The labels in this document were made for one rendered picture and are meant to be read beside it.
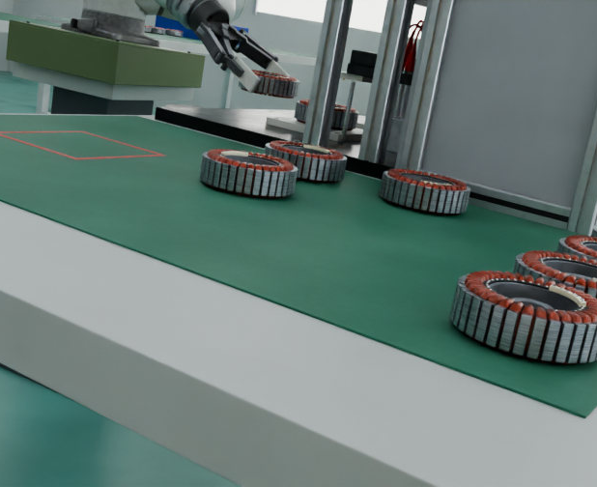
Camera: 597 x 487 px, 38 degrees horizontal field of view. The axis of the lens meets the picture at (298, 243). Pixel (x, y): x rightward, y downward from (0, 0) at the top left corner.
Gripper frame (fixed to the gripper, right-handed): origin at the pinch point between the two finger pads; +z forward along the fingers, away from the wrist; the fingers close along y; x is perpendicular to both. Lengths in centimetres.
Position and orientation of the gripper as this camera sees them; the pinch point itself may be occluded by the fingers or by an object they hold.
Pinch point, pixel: (268, 81)
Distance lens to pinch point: 166.9
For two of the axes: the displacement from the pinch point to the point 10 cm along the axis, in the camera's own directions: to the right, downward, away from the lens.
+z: 6.3, 7.1, -3.1
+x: 5.5, -7.0, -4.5
